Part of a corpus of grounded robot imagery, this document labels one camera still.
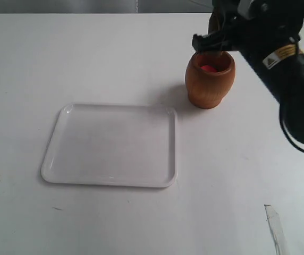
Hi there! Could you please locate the brown wooden mortar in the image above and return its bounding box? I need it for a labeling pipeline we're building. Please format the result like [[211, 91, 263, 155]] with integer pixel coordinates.
[[185, 52, 235, 109]]

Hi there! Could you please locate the brown wooden pestle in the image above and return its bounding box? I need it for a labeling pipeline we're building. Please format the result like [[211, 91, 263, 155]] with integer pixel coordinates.
[[208, 9, 224, 58]]

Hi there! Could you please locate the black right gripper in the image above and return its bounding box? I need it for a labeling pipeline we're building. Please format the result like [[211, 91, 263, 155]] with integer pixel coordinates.
[[192, 1, 304, 61]]

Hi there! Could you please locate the white plastic tray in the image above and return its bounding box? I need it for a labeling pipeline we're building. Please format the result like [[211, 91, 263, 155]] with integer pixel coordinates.
[[40, 103, 178, 189]]

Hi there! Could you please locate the clear tape strip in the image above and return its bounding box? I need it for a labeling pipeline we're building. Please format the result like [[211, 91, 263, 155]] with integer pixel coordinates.
[[264, 205, 290, 255]]

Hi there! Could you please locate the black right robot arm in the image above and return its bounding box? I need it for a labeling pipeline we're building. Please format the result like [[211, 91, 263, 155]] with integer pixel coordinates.
[[192, 1, 304, 153]]

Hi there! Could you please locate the red object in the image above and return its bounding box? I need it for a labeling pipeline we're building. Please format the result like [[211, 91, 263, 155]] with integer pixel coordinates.
[[200, 65, 217, 73]]

